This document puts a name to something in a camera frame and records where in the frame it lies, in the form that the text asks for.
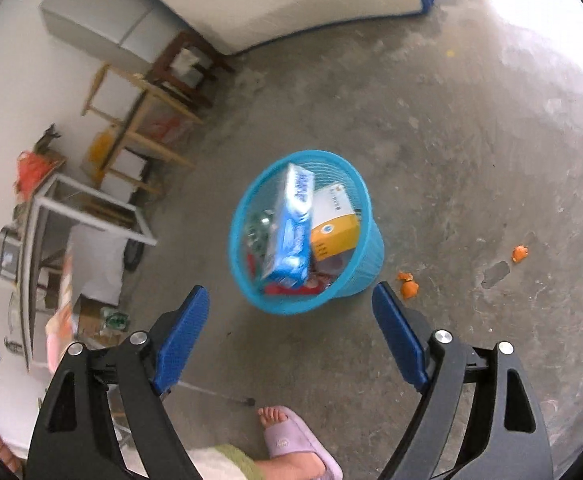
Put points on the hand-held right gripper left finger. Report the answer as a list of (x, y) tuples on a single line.
[(181, 345)]

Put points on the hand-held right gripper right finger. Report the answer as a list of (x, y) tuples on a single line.
[(401, 340)]

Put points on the blue plastic basket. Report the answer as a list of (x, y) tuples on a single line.
[(361, 255)]

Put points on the red snack bag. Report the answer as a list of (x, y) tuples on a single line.
[(291, 289)]

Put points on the yellow white box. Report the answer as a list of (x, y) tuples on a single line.
[(334, 230)]

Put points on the green plastic bottle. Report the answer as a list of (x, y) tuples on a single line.
[(259, 232)]

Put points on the blue white toothpaste box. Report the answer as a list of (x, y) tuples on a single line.
[(294, 225)]

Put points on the orange peel piece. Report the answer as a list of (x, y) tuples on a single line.
[(404, 276), (520, 253), (411, 291)]

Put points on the green white wrapper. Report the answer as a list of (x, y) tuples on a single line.
[(114, 320)]

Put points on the ginkgo patterned tablecloth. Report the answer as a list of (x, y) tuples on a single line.
[(59, 330)]

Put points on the cardboard box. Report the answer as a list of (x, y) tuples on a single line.
[(89, 317)]

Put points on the steel cooking pot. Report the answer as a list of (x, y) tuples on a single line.
[(6, 255)]

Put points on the person's foot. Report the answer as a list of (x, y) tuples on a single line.
[(271, 416)]

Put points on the white sack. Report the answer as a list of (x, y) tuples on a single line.
[(96, 265)]

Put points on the purple slipper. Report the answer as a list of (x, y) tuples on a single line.
[(296, 440)]

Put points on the white side table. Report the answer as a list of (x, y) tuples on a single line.
[(91, 215)]

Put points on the orange plastic bag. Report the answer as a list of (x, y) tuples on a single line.
[(34, 170)]

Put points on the large yellow bag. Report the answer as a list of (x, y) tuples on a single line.
[(102, 152)]

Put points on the clear plastic bag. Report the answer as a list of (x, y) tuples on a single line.
[(164, 130)]

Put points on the wooden chair black seat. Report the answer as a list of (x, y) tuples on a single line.
[(171, 105)]

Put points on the white cloth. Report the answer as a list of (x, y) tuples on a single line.
[(185, 61)]

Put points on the dark wooden stool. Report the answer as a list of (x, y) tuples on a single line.
[(181, 42)]

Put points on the grey refrigerator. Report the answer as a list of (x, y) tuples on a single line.
[(96, 15)]

